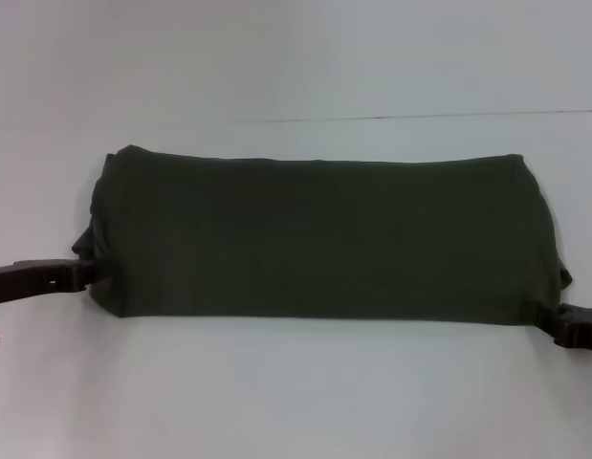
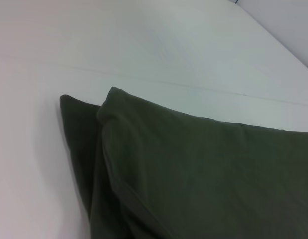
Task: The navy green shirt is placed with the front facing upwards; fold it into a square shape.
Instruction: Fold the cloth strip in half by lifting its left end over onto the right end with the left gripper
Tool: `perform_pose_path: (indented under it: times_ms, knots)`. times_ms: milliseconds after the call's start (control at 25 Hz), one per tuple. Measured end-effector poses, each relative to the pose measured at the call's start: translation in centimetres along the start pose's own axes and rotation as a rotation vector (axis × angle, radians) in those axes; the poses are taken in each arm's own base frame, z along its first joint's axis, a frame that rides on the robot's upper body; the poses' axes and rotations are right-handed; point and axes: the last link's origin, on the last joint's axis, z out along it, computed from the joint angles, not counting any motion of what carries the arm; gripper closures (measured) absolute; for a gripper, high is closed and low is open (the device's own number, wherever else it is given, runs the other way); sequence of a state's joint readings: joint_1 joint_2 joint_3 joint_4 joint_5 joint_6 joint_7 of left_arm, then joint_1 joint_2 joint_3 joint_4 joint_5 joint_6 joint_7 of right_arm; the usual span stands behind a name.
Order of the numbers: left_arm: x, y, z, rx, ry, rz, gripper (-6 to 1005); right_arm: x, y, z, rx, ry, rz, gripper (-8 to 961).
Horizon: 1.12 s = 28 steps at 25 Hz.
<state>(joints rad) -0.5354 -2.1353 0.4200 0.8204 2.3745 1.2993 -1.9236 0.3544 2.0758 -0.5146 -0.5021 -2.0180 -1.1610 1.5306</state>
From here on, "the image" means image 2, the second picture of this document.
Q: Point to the dark green FREE t-shirt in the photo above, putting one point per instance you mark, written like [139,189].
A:
[193,161]

